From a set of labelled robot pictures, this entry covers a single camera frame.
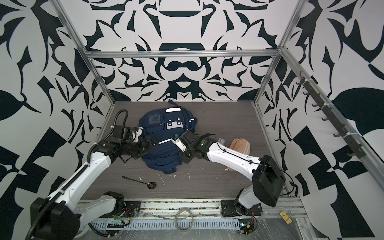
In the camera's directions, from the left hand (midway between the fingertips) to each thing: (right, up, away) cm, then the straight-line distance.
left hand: (153, 145), depth 78 cm
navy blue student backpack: (-1, +9, +21) cm, 23 cm away
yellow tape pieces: (+64, -33, -6) cm, 73 cm away
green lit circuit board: (+46, -36, -7) cm, 59 cm away
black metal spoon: (-2, -21, +1) cm, 21 cm away
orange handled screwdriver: (+42, -15, +9) cm, 45 cm away
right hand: (+14, -4, +2) cm, 15 cm away
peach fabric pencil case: (+51, -3, +17) cm, 53 cm away
